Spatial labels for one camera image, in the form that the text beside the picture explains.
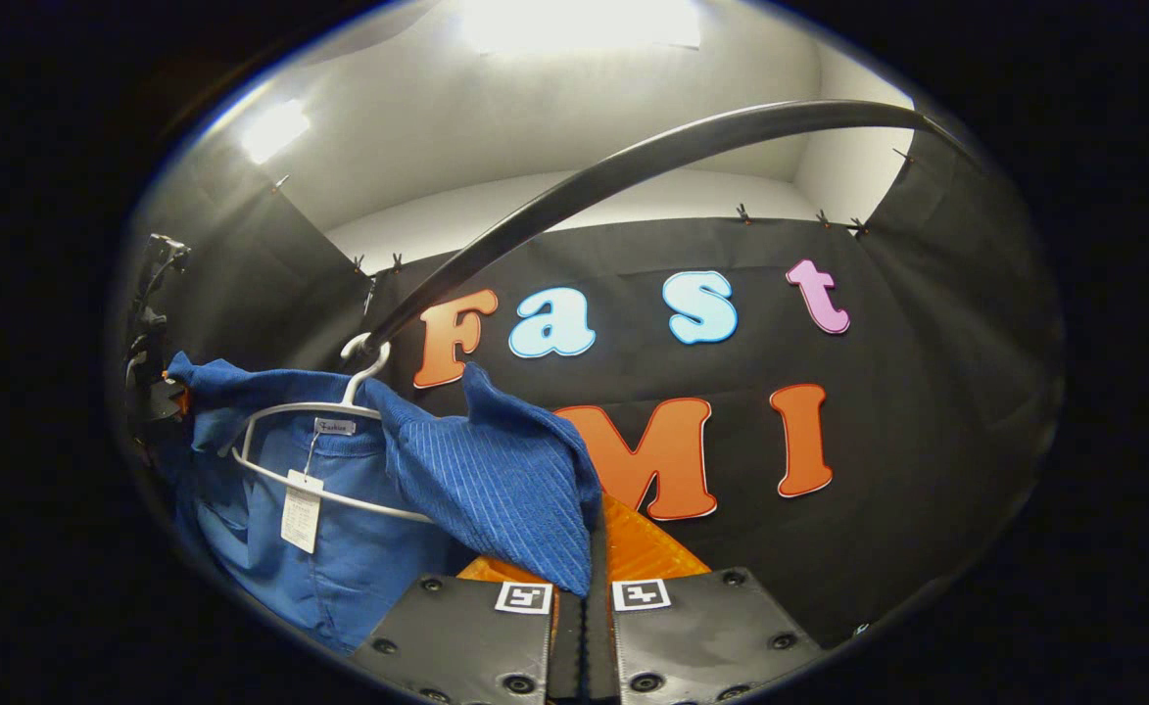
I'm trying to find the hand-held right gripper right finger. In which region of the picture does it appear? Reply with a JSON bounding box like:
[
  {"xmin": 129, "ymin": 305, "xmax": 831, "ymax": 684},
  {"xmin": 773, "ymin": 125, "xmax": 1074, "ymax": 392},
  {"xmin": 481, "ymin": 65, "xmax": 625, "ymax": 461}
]
[{"xmin": 584, "ymin": 493, "xmax": 825, "ymax": 705}]

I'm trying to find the blue corduroy jacket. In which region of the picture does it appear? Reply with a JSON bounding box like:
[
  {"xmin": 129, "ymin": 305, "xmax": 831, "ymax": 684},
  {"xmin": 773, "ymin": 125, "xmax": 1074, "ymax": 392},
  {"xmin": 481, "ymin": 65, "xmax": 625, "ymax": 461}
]
[{"xmin": 165, "ymin": 352, "xmax": 602, "ymax": 655}]

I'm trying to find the black clothes rack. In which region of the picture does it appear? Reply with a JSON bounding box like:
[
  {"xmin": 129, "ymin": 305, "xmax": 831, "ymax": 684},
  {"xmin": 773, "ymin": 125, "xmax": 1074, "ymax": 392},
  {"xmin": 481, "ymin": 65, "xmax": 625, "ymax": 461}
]
[{"xmin": 344, "ymin": 98, "xmax": 986, "ymax": 368}]

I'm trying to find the plain black backdrop cloth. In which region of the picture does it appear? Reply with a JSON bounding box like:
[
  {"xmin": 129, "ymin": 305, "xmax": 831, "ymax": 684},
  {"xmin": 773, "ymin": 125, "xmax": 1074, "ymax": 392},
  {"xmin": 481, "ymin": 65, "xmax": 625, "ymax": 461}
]
[{"xmin": 128, "ymin": 147, "xmax": 379, "ymax": 393}]

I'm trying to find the white plastic clothes hanger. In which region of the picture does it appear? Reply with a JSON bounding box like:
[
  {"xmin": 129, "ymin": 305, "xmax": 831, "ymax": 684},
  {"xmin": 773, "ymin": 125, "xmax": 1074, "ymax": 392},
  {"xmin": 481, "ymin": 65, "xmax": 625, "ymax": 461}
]
[{"xmin": 231, "ymin": 333, "xmax": 438, "ymax": 525}]

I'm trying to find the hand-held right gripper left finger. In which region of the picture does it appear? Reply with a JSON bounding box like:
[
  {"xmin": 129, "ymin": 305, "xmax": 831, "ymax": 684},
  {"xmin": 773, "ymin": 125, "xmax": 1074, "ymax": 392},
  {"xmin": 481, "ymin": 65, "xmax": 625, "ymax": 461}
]
[{"xmin": 351, "ymin": 556, "xmax": 585, "ymax": 705}]

